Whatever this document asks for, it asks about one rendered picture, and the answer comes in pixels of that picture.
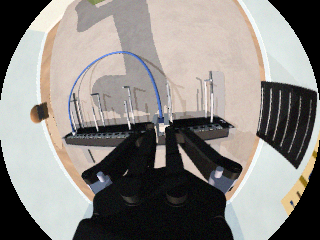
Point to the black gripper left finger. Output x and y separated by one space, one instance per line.
117 162

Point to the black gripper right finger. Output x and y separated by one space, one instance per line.
218 170

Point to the white cable plug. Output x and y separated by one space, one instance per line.
161 124

